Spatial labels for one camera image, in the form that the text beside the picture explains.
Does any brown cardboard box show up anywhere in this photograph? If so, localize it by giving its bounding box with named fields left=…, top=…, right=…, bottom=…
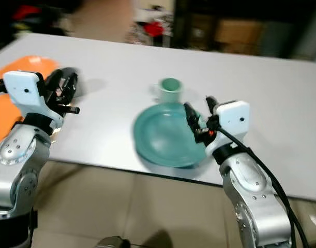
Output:
left=215, top=20, right=264, bottom=45

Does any teal mug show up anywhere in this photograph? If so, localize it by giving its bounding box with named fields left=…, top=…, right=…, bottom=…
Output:
left=153, top=77, right=183, bottom=104

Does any red object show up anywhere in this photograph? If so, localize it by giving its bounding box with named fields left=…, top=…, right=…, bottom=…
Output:
left=13, top=5, right=40, bottom=21
left=143, top=20, right=164, bottom=38

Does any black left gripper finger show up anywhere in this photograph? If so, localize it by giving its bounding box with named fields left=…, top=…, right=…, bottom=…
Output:
left=45, top=70, right=64, bottom=89
left=62, top=67, right=80, bottom=104

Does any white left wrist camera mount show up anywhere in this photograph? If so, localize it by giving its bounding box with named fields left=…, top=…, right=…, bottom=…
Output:
left=3, top=70, right=63, bottom=130

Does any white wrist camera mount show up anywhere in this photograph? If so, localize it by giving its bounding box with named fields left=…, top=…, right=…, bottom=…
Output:
left=3, top=70, right=63, bottom=130
left=205, top=101, right=251, bottom=157

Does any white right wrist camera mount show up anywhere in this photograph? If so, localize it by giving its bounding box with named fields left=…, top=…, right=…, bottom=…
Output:
left=205, top=101, right=251, bottom=157

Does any grey robot leg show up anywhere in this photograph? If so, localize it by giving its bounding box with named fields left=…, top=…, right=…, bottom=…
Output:
left=95, top=236, right=125, bottom=248

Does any teal plate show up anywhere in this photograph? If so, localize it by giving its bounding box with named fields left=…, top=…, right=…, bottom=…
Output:
left=133, top=102, right=213, bottom=168

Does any orange plate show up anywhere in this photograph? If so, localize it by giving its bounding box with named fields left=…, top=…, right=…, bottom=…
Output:
left=0, top=55, right=60, bottom=79
left=0, top=93, right=21, bottom=145

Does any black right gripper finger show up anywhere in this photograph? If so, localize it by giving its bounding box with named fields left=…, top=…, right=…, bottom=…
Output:
left=205, top=96, right=220, bottom=119
left=183, top=102, right=203, bottom=136

